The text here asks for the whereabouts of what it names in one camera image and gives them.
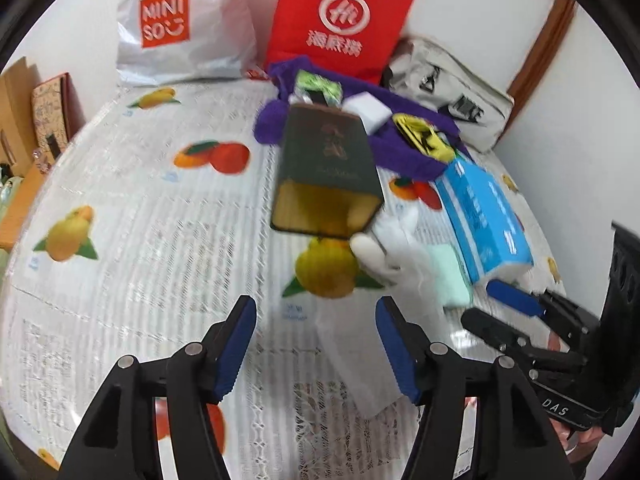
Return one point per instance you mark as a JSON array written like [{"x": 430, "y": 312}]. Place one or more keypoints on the white foam block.
[{"x": 367, "y": 110}]

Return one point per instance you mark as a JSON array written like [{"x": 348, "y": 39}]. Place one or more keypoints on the clear plastic packet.
[{"x": 350, "y": 360}]

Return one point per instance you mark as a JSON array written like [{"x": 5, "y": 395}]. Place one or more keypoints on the brown cardboard box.
[{"x": 15, "y": 110}]

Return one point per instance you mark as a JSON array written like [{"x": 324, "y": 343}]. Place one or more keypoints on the blue tissue pack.
[{"x": 480, "y": 210}]

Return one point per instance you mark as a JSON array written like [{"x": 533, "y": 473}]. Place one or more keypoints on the patterned flat box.
[{"x": 50, "y": 110}]

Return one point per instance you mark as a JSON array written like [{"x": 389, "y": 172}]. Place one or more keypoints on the small green tissue pack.
[{"x": 320, "y": 87}]

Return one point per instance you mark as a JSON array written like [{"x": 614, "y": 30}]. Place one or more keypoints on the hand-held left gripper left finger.
[{"x": 235, "y": 350}]

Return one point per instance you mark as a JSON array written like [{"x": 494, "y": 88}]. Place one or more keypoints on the beige waist bag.
[{"x": 450, "y": 85}]

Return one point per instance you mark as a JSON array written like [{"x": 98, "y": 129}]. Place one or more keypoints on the mint green sponge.
[{"x": 452, "y": 275}]

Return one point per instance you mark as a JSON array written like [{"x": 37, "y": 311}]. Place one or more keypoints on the dark green box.
[{"x": 325, "y": 160}]

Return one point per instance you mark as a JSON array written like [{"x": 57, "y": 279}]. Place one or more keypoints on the person's right hand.
[{"x": 582, "y": 447}]

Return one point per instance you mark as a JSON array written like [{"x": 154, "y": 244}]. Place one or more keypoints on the red striped packet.
[{"x": 256, "y": 73}]

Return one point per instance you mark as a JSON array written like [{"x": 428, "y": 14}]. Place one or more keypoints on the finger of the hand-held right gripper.
[
  {"x": 512, "y": 299},
  {"x": 495, "y": 330}
]

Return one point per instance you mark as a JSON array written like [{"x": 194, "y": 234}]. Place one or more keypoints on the white plastic shopping bag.
[{"x": 210, "y": 35}]

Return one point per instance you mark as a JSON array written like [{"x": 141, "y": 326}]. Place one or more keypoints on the yellow and black pouch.
[{"x": 425, "y": 135}]

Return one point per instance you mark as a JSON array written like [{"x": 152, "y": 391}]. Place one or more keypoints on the wooden side table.
[{"x": 20, "y": 200}]

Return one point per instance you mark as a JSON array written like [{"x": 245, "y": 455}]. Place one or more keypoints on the brown wooden door frame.
[{"x": 545, "y": 45}]

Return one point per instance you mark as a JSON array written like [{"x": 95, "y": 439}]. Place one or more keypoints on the fruit print tablecloth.
[{"x": 150, "y": 260}]

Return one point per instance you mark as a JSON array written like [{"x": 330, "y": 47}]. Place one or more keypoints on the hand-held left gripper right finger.
[{"x": 400, "y": 350}]

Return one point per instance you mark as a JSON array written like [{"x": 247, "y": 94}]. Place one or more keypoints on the purple towel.
[{"x": 272, "y": 125}]

